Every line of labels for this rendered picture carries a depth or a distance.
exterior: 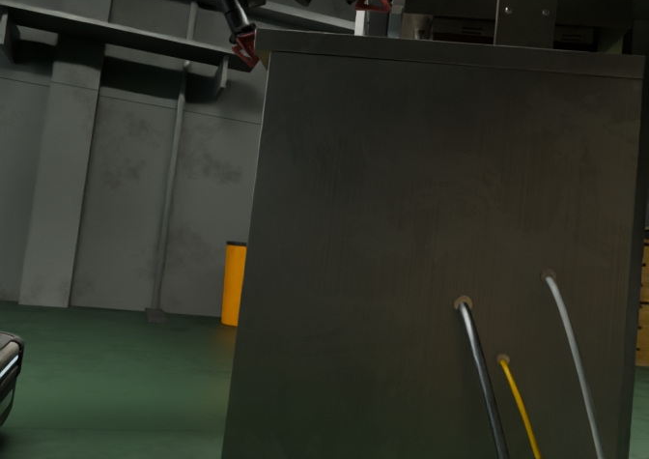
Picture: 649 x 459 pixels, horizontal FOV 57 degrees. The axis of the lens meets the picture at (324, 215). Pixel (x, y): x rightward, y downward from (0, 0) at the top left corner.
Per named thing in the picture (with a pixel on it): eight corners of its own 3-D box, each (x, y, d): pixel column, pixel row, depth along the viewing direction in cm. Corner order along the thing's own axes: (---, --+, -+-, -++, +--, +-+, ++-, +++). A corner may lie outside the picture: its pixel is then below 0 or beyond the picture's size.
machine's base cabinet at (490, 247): (330, 348, 349) (346, 202, 355) (441, 362, 342) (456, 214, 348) (204, 557, 99) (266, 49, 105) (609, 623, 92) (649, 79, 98)
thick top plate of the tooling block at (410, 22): (400, 44, 125) (403, 16, 126) (598, 59, 121) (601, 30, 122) (403, 13, 109) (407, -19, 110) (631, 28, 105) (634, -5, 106)
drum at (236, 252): (263, 323, 440) (271, 246, 444) (274, 329, 406) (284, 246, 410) (212, 319, 429) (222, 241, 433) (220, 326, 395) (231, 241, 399)
